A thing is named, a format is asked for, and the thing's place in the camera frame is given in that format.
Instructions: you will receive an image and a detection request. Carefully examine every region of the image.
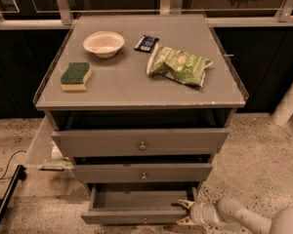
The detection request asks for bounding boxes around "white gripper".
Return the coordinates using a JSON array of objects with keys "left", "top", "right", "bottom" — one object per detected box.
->
[{"left": 177, "top": 200, "right": 221, "bottom": 225}]

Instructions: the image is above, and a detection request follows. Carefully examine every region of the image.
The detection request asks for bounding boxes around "grey bottom drawer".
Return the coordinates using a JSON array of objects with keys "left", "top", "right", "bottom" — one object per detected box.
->
[{"left": 81, "top": 182, "right": 197, "bottom": 225}]

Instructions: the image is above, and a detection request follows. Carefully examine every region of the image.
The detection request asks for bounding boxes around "grey drawer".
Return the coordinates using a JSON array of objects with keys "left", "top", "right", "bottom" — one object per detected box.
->
[
  {"left": 72, "top": 163, "right": 212, "bottom": 183},
  {"left": 52, "top": 128, "right": 229, "bottom": 157},
  {"left": 81, "top": 182, "right": 197, "bottom": 225}
]

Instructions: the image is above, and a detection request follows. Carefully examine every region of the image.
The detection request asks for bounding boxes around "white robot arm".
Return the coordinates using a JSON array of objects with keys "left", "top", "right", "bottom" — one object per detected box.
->
[{"left": 177, "top": 197, "right": 293, "bottom": 234}]

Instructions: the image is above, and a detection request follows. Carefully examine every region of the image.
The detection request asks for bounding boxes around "grey top drawer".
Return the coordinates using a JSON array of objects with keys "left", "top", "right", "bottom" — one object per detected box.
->
[{"left": 52, "top": 128, "right": 229, "bottom": 157}]

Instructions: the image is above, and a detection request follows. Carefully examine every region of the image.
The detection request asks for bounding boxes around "grey middle drawer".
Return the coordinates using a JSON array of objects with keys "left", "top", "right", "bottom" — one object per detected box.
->
[{"left": 72, "top": 163, "right": 212, "bottom": 183}]

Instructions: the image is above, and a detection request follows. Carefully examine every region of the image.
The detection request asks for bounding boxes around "grey drawer cabinet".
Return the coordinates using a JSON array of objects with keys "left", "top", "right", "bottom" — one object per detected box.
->
[{"left": 33, "top": 13, "right": 249, "bottom": 200}]

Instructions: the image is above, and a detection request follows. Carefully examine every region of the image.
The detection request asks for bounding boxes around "white bottle in bin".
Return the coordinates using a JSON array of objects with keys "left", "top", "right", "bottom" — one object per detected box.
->
[{"left": 51, "top": 141, "right": 63, "bottom": 160}]

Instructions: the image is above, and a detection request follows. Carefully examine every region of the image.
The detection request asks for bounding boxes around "white pole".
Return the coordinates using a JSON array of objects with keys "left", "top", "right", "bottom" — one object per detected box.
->
[{"left": 272, "top": 83, "right": 293, "bottom": 126}]

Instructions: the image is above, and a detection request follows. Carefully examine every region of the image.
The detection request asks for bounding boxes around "green chip bag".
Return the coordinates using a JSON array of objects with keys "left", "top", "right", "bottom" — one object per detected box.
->
[{"left": 146, "top": 44, "right": 213, "bottom": 87}]

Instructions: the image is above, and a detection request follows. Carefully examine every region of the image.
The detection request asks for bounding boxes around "black metal bar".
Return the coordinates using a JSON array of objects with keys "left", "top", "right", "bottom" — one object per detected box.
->
[{"left": 0, "top": 165, "right": 26, "bottom": 223}]

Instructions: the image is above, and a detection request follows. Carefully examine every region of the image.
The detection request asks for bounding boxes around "dark blue snack packet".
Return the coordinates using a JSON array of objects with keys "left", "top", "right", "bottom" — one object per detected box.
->
[{"left": 134, "top": 35, "right": 158, "bottom": 53}]

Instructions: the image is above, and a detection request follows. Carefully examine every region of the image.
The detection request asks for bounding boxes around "green yellow sponge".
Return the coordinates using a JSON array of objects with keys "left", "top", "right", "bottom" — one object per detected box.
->
[{"left": 61, "top": 62, "right": 92, "bottom": 92}]

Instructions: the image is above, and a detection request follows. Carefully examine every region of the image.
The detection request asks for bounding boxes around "white paper bowl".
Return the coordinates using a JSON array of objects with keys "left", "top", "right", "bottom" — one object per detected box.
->
[{"left": 83, "top": 31, "right": 125, "bottom": 59}]

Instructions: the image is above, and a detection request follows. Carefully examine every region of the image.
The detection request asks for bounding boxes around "black cable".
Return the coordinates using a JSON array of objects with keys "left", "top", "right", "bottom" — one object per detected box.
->
[{"left": 0, "top": 149, "right": 27, "bottom": 182}]

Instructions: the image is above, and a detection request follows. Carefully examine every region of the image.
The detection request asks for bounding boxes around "metal railing post centre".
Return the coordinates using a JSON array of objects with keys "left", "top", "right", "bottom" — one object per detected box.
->
[{"left": 159, "top": 0, "right": 183, "bottom": 15}]

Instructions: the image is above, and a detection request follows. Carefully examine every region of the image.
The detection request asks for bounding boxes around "metal railing post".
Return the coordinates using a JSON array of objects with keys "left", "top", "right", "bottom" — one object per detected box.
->
[
  {"left": 274, "top": 0, "right": 293, "bottom": 22},
  {"left": 56, "top": 0, "right": 73, "bottom": 25},
  {"left": 159, "top": 0, "right": 183, "bottom": 15}
]

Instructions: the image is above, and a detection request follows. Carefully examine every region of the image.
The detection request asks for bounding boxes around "metal railing post right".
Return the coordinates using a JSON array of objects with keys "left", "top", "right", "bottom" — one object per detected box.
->
[{"left": 274, "top": 0, "right": 293, "bottom": 22}]

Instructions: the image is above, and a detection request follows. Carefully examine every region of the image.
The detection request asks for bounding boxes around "metal railing post left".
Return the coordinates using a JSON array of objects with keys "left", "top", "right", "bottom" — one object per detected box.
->
[{"left": 56, "top": 0, "right": 73, "bottom": 25}]

